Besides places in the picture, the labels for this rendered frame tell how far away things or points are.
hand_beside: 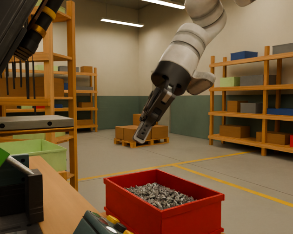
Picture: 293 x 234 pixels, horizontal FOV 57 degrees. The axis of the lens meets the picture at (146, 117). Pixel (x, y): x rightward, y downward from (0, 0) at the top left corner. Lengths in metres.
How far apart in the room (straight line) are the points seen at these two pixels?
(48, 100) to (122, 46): 7.95
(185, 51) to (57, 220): 0.46
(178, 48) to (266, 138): 5.52
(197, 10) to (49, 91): 2.48
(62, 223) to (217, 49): 7.22
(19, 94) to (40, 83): 0.29
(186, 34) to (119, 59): 10.00
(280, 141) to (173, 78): 5.44
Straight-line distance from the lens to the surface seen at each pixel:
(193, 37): 0.56
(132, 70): 10.76
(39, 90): 3.16
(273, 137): 5.95
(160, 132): 6.91
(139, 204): 0.72
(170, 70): 0.51
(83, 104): 9.34
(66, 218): 0.69
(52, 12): 0.78
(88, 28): 10.25
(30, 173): 0.67
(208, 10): 0.61
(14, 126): 0.63
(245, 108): 6.24
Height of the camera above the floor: 1.18
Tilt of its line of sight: 4 degrees down
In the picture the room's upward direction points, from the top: straight up
